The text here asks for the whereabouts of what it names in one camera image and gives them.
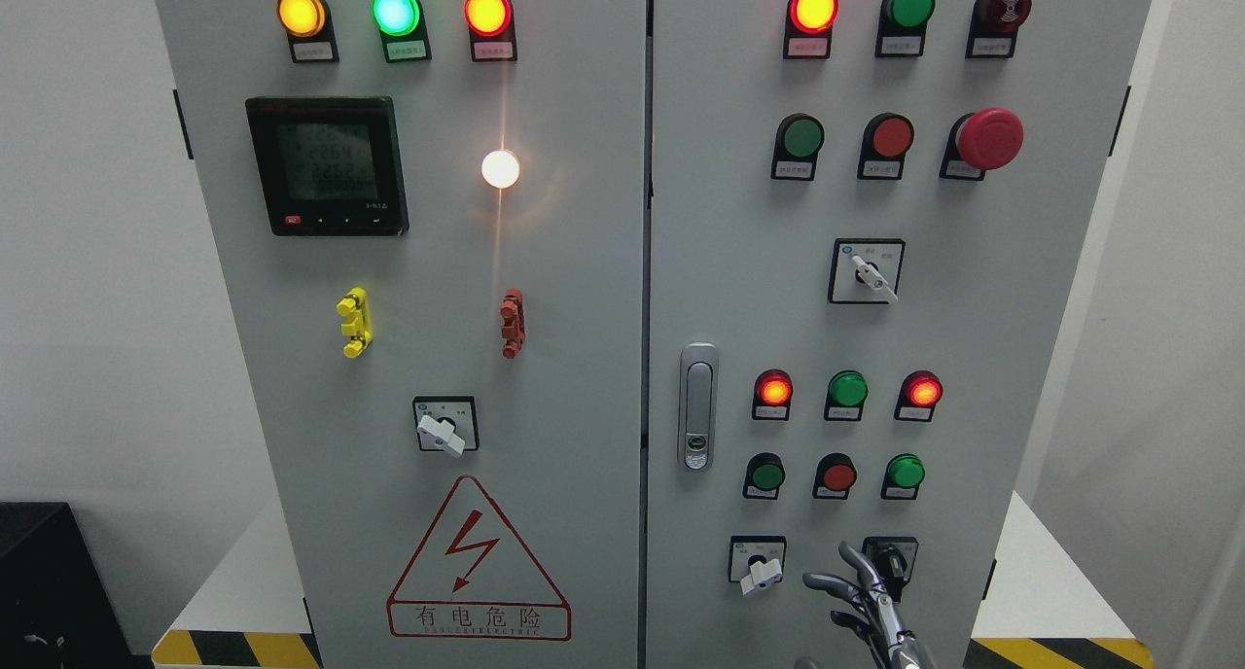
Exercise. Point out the lower white selector switch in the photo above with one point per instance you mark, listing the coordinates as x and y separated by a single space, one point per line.
756 562

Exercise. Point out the black digital power meter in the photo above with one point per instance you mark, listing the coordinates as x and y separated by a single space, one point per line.
330 166

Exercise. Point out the yellow terminal connector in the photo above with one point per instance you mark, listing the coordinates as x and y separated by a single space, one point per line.
353 309

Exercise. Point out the red lit indicator lamp left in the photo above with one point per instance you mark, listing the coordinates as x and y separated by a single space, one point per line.
492 30

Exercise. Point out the green lamp middle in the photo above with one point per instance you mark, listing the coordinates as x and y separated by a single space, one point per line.
847 392

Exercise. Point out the silver door handle lock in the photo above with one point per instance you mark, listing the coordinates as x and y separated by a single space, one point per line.
699 370

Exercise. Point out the grey left cabinet door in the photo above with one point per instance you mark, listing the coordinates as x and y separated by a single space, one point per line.
559 425

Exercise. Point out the dark red buzzer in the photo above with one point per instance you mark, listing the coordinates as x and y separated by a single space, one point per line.
994 27

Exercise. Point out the green push button lower left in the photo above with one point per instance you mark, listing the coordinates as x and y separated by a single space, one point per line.
763 477

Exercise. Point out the green push button upper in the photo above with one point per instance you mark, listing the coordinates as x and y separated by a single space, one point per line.
797 142

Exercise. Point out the green push button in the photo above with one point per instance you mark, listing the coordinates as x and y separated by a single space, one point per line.
903 477
763 477
797 142

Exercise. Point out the green push button lower right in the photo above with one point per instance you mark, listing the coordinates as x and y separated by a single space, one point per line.
903 477

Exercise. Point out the black box on floor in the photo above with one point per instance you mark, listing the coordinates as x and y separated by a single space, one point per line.
54 610

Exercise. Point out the red lamp middle left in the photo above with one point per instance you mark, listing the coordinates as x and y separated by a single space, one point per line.
772 396

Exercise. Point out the left door selector switch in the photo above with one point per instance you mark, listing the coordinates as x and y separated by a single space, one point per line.
447 424

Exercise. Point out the red electrical hazard warning sticker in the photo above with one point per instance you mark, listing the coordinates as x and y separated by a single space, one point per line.
473 576

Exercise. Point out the red push button lower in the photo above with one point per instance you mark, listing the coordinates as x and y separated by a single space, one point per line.
834 478

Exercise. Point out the red terminal connector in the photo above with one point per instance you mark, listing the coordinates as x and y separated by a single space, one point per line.
513 330

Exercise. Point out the red push button upper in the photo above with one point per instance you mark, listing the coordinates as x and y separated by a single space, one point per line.
885 142

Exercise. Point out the upper right selector switch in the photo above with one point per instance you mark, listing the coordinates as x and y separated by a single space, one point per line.
866 271

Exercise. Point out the grey right cabinet door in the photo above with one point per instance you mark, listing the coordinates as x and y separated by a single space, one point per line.
742 262

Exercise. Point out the red push button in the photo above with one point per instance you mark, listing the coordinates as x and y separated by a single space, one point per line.
885 142
834 478

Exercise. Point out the green lamp top right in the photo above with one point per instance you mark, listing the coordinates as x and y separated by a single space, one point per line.
902 26

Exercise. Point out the red lamp middle right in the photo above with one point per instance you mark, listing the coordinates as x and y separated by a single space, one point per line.
918 396

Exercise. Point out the grey cabinet door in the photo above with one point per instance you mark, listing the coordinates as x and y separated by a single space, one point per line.
559 425
742 262

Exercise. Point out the red lit lamp top right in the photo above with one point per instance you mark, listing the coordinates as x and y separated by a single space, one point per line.
808 29

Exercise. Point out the black knob selector switch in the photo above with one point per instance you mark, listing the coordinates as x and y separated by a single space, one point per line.
893 558

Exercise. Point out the yellow indicator lamp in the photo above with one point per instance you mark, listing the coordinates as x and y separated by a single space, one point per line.
309 30

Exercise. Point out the red emergency stop button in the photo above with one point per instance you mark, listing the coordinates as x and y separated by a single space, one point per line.
983 141

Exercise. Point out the white glowing indicator lamp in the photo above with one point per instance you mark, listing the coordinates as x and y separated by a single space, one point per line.
500 168

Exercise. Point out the green lit indicator lamp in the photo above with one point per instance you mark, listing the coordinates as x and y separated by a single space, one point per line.
402 30

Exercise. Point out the white platform hazard striped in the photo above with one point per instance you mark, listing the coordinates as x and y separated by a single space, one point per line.
1039 611

